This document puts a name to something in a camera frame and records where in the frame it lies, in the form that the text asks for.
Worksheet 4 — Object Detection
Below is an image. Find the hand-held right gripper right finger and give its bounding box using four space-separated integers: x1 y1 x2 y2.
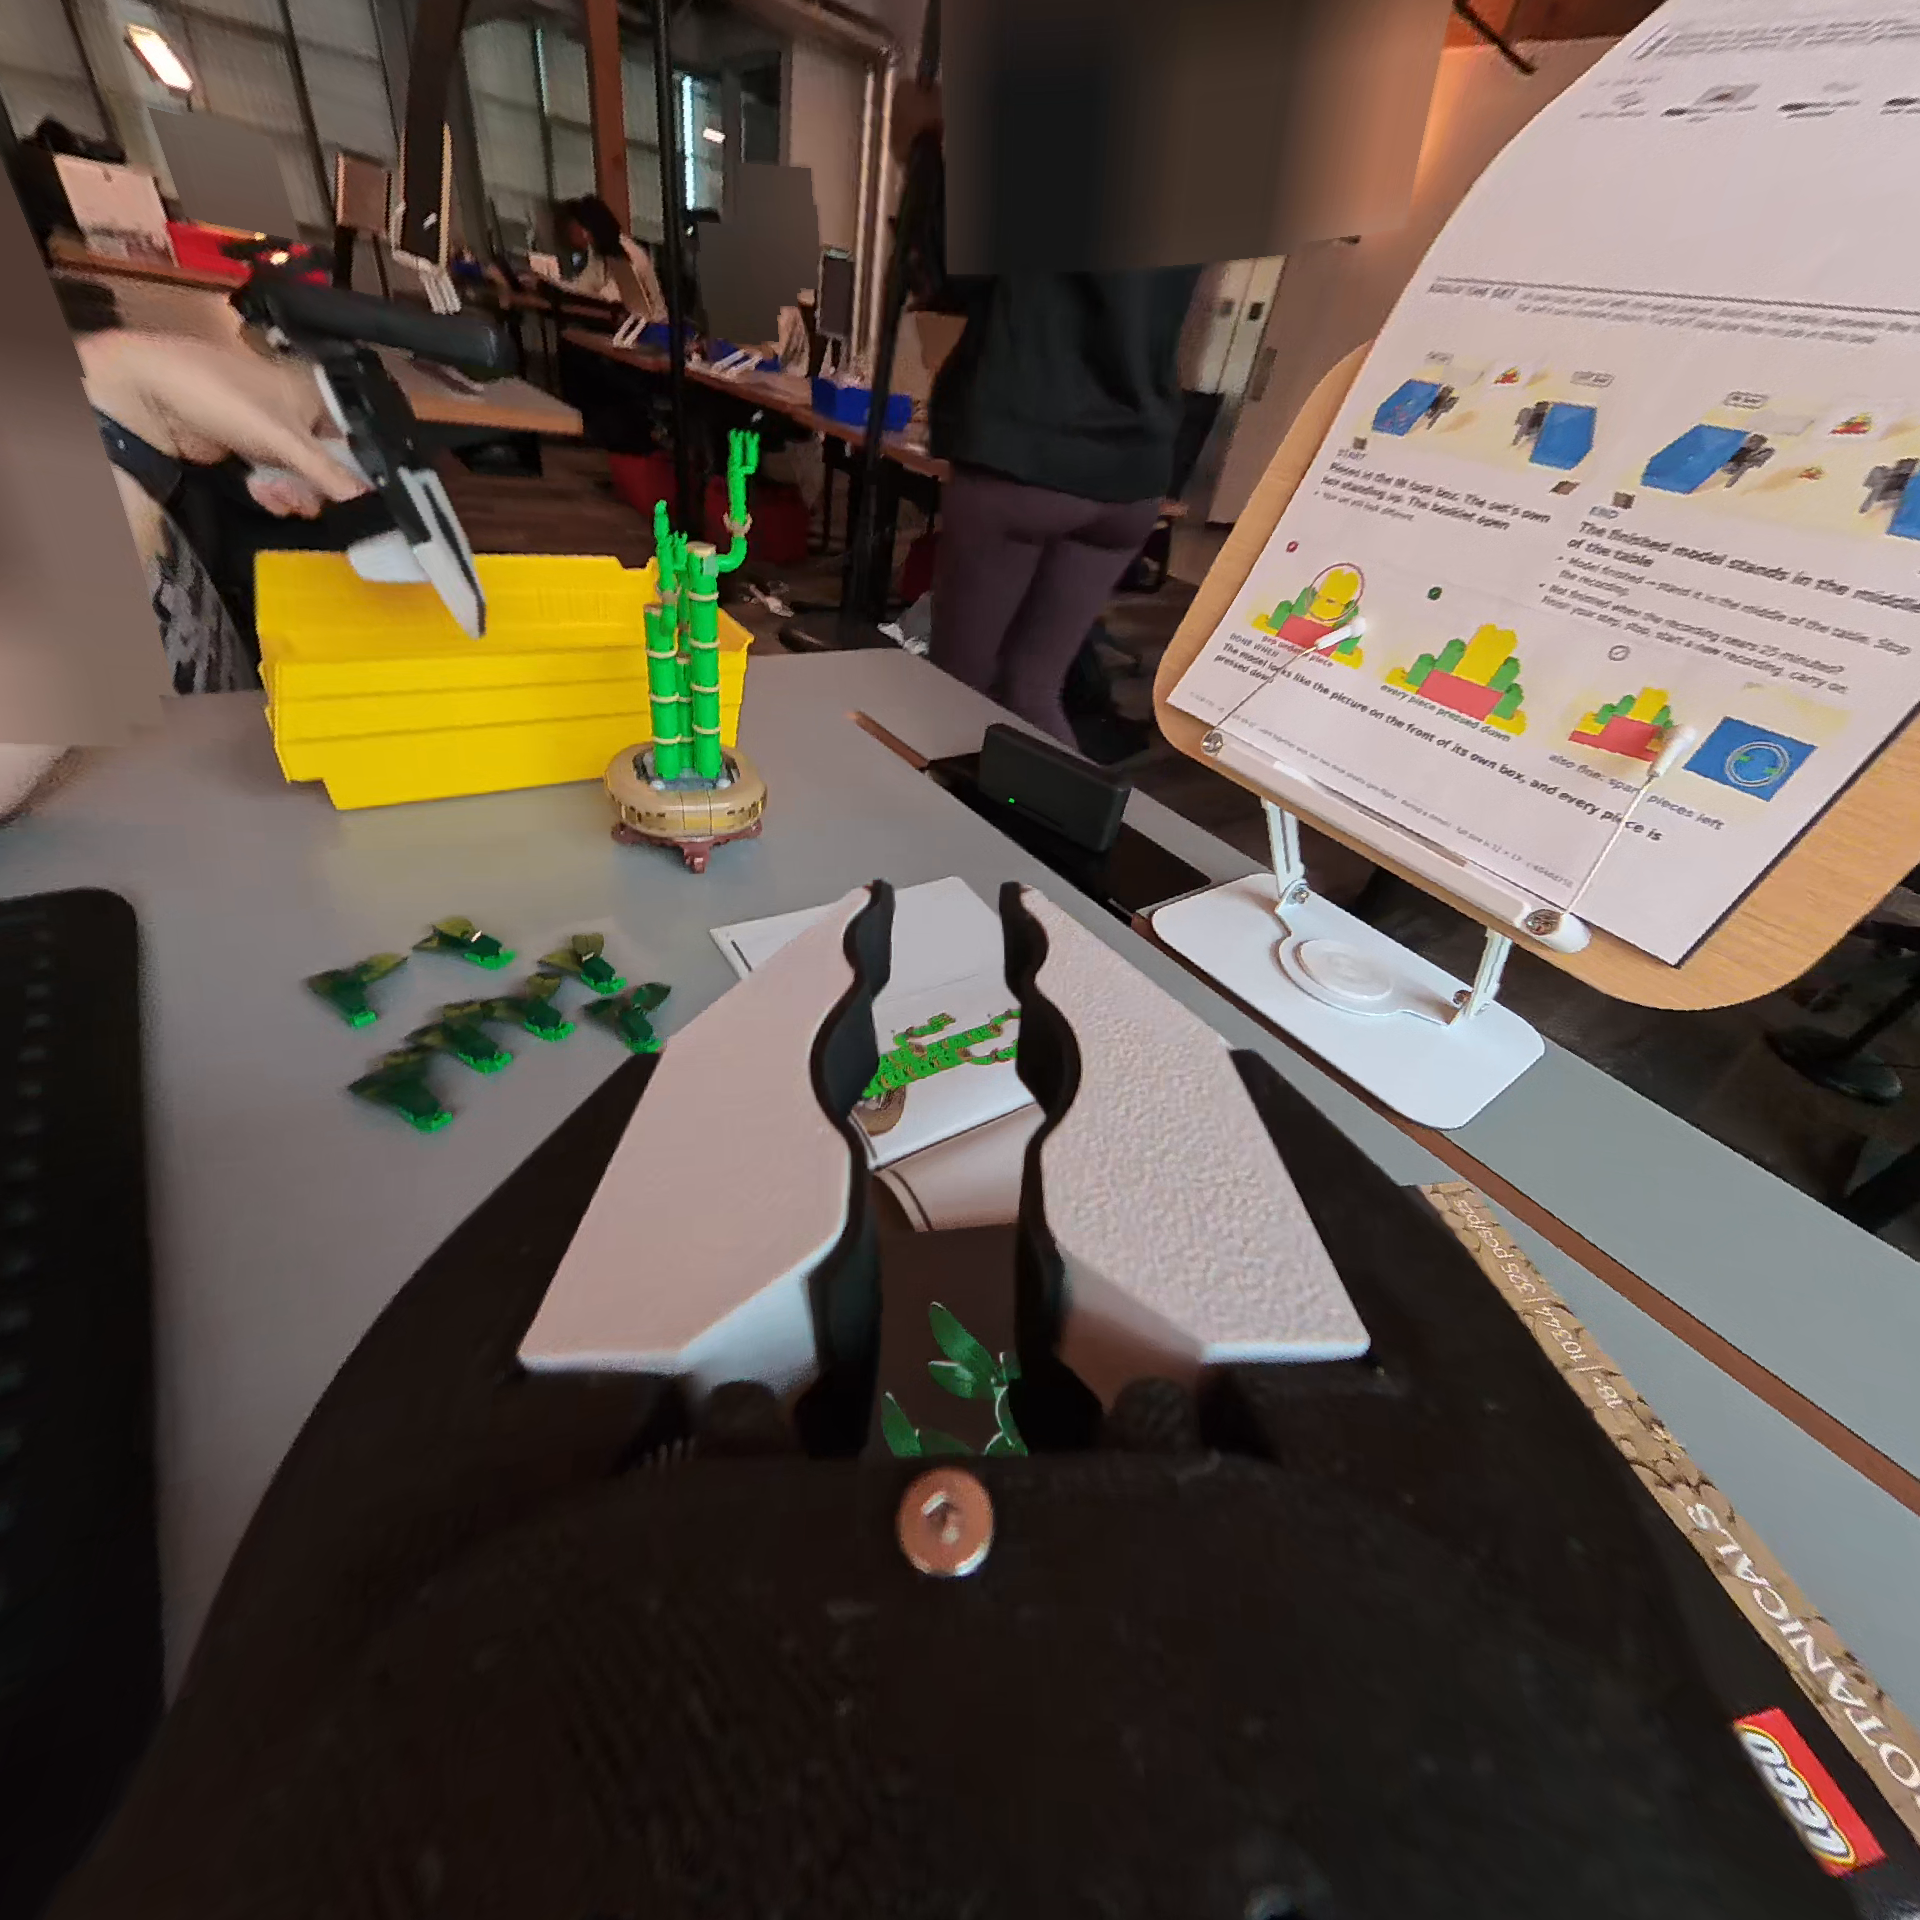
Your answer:
997 880 1372 1455

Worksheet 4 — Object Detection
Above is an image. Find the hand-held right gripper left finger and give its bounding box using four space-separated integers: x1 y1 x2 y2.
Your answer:
517 880 900 1457

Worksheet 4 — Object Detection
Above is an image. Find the yellow plastic bin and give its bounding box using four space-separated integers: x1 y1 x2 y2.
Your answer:
251 547 755 812

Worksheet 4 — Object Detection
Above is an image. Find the lego bamboo model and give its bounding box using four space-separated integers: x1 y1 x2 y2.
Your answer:
602 429 772 870

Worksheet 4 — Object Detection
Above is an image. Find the lego instruction booklet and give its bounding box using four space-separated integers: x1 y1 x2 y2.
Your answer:
710 877 1051 1230

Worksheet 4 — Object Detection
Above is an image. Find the pile of green lego leaves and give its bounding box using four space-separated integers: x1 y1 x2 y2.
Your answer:
307 916 675 1130

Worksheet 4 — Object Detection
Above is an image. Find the black lego set box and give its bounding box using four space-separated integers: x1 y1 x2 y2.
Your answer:
1417 1185 1920 1877

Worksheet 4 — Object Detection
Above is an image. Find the person's left hand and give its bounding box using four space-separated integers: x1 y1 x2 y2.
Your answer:
84 335 380 523

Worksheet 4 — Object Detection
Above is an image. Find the person's grey printed clothing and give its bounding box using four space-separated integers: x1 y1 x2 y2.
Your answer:
127 466 268 695

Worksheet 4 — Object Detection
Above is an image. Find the white document stand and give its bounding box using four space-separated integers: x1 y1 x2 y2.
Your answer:
1152 342 1920 1130

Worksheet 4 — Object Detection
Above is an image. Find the black stand pole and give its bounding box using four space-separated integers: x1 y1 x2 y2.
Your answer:
648 0 712 542

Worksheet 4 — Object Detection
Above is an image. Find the black charger box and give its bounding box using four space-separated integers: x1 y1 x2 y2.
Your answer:
975 723 1135 853

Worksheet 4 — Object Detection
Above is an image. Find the black perforated block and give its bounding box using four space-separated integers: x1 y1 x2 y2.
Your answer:
0 887 161 1877

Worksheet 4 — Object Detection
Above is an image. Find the printed instruction sheet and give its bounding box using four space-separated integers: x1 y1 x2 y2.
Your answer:
1167 0 1920 965

